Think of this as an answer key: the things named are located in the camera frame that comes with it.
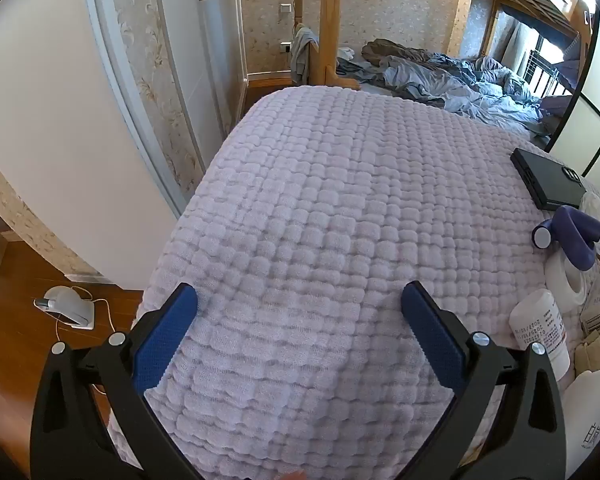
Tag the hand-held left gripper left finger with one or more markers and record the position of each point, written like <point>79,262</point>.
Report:
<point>167,340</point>

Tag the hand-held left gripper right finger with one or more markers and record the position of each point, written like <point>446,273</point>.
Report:
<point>432,340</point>

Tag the white printed fabric pouch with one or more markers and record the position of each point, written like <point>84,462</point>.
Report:
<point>595,410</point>

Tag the white floor device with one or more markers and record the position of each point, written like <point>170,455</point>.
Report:
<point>67,307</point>

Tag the white medicine bottle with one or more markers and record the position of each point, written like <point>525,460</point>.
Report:
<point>540,330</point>

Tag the white tape roll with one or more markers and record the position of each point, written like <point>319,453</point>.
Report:
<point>560,280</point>

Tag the white and blue medicine box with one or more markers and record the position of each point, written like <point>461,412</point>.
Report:
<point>594,305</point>

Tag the purple foam hair roller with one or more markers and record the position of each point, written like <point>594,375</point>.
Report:
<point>572,240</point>

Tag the lilac quilted blanket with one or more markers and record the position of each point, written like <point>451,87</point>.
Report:
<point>305,210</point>

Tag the black smartphone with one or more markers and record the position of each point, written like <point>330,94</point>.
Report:
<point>545,180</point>

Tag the crumpled white tissue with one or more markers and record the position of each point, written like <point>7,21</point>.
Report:
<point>597,210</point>

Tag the blue duvet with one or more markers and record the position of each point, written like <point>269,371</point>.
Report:
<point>455,85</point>

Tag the purple pillow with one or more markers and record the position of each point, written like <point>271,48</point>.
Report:
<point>555,107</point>

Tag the black window railing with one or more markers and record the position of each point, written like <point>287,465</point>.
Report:
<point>545,77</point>

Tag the brown blanket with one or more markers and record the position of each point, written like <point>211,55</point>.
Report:
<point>395,50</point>

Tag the small white cloth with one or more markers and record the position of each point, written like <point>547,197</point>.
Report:
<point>346,53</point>

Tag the white wardrobe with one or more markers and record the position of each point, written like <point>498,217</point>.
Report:
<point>215,35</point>

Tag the grey curtain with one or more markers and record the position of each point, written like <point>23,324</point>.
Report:
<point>514,40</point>

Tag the grey hanging clothes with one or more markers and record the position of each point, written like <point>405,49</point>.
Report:
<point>302,55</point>

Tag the wall socket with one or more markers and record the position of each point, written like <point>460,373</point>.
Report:
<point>286,47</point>

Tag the wooden bunk bed frame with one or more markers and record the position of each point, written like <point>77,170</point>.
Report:
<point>330,10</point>

